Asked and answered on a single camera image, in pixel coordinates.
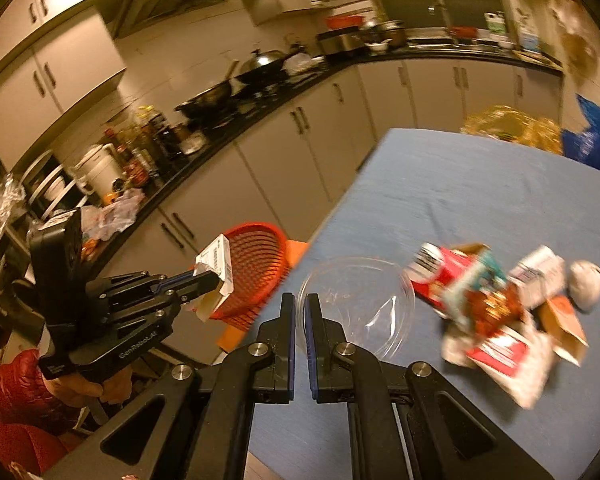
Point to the white electric kettle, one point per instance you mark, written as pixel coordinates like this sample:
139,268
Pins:
99,173

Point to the silver cooking pot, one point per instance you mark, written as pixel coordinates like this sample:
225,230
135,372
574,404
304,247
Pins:
393,32

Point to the black frying pan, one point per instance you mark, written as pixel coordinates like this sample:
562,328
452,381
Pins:
214,102

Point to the red white torn carton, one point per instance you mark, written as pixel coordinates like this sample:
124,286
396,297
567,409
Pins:
501,337

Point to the blue plastic bag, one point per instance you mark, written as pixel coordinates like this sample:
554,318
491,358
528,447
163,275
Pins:
584,146

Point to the red plastic mesh basket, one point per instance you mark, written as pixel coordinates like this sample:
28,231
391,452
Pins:
256,248

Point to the white small carton box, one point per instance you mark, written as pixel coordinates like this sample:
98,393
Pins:
215,263

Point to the yellow plastic bag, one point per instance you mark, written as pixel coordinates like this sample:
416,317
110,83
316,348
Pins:
505,123

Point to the black wok with lid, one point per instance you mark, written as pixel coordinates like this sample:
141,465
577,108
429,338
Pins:
264,67

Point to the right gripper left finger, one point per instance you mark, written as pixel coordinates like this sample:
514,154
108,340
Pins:
273,381

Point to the person's left hand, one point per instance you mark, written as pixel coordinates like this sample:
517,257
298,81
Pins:
76,391

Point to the orange paper box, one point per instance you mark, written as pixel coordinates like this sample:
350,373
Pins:
560,321

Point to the white medicine box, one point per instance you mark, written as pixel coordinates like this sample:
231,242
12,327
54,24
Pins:
537,277

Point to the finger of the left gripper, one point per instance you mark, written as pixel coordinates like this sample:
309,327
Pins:
188,286

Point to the blue table cloth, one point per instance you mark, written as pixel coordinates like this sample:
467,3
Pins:
418,416

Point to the clear plastic bowl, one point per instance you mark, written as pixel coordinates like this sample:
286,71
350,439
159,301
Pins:
372,299

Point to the teal white wrapper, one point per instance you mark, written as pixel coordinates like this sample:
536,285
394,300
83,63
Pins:
483,273

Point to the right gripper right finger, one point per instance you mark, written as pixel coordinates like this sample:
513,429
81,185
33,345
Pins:
330,382

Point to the crumpled white paper ball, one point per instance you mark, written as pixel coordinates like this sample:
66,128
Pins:
584,284

